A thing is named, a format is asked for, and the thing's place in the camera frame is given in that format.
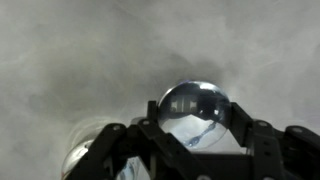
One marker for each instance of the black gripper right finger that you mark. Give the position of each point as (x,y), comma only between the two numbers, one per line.
(283,153)

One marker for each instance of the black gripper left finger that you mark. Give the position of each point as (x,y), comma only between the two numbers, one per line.
(133,150)

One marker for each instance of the clear glass cup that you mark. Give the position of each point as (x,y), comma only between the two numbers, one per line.
(193,126)

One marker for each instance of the silver tin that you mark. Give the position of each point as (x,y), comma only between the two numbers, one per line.
(78,140)

